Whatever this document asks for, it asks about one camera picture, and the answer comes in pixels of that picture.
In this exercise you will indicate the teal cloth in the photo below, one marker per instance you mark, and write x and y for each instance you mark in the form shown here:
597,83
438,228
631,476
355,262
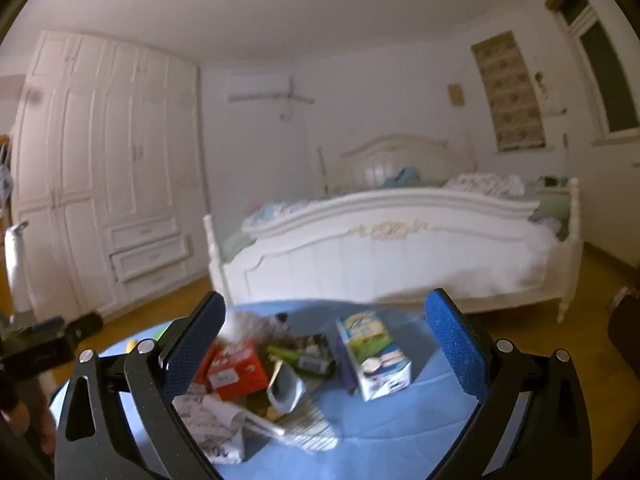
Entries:
402,177

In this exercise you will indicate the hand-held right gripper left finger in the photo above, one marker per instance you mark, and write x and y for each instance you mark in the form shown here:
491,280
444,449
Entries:
195,345

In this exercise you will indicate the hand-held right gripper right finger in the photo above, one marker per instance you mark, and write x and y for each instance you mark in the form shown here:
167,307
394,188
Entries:
457,345

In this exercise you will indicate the white patterned blanket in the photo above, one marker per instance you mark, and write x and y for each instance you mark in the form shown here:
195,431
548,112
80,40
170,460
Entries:
485,184

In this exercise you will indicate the light blue folded cloth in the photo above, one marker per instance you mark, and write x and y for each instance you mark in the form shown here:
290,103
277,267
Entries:
272,212

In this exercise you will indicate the grey pouch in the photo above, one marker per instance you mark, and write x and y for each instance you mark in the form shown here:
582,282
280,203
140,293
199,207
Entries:
285,387

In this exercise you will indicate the white air conditioner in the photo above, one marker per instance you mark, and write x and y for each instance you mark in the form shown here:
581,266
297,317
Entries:
260,87

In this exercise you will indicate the window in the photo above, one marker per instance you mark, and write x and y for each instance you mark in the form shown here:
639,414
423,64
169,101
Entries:
605,75

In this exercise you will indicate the small yellow wall frame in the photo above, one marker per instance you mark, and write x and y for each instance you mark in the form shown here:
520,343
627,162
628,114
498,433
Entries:
455,95

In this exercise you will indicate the green bedsheet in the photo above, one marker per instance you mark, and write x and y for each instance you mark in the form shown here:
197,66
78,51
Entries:
237,245

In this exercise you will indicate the pink grey chair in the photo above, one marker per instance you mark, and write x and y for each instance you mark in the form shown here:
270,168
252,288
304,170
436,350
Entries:
17,265

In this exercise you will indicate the red cardboard box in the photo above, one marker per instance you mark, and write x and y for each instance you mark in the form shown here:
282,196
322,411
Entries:
235,367

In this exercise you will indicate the blue tablecloth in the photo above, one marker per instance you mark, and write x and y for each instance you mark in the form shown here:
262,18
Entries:
400,430

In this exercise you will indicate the crumpled white tissue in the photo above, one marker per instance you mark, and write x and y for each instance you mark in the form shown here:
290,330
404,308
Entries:
247,325

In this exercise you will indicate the white bed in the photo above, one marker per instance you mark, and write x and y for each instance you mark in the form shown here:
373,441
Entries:
380,255

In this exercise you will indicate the dark green bottle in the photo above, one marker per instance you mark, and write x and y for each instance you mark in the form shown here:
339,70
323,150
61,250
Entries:
305,362

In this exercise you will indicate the white printed plastic bag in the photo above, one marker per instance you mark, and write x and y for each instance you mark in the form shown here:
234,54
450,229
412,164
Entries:
210,420

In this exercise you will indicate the patterned wall hanging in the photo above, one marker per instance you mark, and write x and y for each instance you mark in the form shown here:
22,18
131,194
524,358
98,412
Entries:
510,95

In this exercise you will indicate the white milk carton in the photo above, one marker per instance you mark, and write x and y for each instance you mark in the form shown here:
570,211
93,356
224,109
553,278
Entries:
372,355

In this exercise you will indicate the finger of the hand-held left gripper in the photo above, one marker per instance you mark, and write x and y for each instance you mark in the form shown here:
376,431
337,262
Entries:
87,327

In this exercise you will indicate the white wardrobe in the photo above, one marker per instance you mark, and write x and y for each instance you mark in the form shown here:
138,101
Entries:
100,160

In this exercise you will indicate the black patterned packet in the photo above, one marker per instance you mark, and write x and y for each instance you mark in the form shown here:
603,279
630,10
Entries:
312,344

